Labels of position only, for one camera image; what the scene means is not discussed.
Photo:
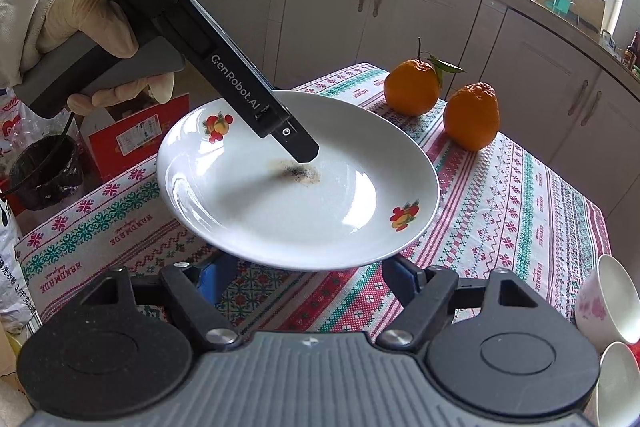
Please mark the bin with black bag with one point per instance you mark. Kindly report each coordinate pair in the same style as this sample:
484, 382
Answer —
45, 177

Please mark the white printed sack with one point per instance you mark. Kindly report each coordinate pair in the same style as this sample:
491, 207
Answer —
10, 257

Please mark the white bowl pink flowers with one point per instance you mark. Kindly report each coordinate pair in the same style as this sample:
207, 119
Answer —
622, 382
615, 292

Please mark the person's left forearm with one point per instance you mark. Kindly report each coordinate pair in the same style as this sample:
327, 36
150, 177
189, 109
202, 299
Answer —
25, 22

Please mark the red white plastic bag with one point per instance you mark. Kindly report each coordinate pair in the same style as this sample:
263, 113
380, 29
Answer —
12, 122

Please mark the dark sauce bottle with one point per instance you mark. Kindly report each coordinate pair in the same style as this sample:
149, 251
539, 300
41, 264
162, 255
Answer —
632, 52

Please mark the person's left hand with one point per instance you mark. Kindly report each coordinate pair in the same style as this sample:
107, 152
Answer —
90, 14

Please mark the white floral plate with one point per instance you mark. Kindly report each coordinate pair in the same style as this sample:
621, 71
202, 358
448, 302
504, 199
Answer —
325, 207

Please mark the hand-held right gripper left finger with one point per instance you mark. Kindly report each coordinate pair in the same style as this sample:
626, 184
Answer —
212, 279

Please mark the red cardboard carton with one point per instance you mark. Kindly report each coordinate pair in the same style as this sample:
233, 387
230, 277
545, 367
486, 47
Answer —
130, 142

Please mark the patterned tablecloth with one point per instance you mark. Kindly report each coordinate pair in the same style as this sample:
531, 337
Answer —
500, 217

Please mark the bumpy orange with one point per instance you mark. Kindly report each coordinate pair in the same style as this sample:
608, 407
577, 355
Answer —
470, 119

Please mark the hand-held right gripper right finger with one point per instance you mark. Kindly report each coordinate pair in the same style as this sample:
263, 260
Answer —
402, 282

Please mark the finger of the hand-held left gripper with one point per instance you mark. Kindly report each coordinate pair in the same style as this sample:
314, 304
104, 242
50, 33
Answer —
292, 139

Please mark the orange with stem and leaves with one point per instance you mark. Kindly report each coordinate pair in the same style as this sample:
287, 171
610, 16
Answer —
410, 89

